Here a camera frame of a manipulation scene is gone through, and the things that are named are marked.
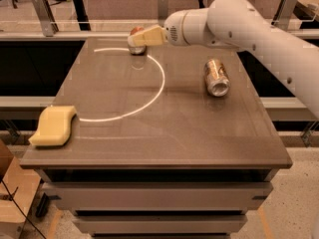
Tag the metal rail bracket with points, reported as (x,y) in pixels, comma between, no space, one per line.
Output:
(284,14)
(42,11)
(162,10)

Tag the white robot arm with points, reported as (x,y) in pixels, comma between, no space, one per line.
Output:
(291,60)

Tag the middle metal rail bracket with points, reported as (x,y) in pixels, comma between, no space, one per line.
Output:
(162,10)

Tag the yellow s-shaped sponge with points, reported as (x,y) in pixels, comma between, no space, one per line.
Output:
(54,126)

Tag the left metal rail bracket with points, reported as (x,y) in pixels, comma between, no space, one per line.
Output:
(42,11)

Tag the metal guard rail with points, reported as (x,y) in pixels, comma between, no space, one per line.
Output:
(83,34)

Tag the right metal rail bracket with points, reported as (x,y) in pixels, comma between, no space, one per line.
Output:
(284,14)

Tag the grey drawer cabinet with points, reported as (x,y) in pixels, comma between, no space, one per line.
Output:
(160,210)

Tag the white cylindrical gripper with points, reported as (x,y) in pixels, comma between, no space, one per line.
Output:
(173,30)

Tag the red coke can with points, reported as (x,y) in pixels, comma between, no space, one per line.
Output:
(135,45)

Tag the silver brown soda can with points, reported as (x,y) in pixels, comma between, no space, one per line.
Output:
(216,78)

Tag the wooden box at left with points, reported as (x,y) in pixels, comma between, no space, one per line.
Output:
(18,187)

